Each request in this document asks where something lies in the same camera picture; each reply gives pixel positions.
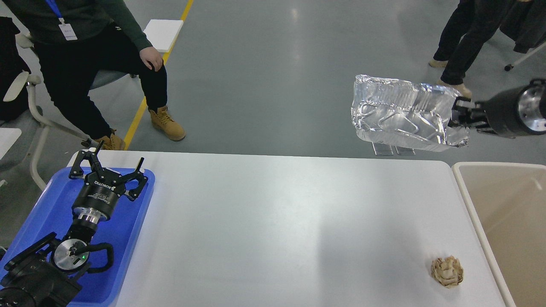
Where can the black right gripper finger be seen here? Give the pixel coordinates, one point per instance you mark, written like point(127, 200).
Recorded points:
point(465, 106)
point(461, 125)

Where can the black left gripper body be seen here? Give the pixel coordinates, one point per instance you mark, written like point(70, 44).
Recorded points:
point(99, 194)

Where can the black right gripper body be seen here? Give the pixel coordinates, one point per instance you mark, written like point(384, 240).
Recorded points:
point(516, 112)

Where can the aluminium foil tray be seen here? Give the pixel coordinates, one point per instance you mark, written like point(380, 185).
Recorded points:
point(406, 114)

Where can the blue plastic tray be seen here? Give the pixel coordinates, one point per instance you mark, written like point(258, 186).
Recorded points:
point(76, 232)

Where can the white side table corner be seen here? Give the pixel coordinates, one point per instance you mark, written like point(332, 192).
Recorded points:
point(8, 137)

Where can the right metal floor plate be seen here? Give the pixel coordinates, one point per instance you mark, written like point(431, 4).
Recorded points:
point(405, 151)

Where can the metal floor plate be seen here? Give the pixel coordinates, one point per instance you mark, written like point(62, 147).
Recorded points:
point(405, 151)
point(382, 149)

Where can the beige plastic bin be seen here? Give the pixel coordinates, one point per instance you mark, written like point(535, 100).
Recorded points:
point(507, 205)

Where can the standing person in black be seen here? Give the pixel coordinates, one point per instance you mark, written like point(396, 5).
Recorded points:
point(470, 26)

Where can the coat rack with dark clothes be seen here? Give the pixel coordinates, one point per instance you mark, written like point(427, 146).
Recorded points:
point(525, 24)

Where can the left metal floor plate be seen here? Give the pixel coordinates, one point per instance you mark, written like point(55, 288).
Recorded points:
point(382, 149)

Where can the seated person in green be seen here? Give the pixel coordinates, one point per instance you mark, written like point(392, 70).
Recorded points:
point(74, 40)

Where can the white foam board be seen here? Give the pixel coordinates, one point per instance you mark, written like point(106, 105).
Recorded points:
point(163, 33)

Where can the crumpled brown paper ball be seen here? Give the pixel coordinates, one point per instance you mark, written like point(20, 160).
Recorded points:
point(447, 271)

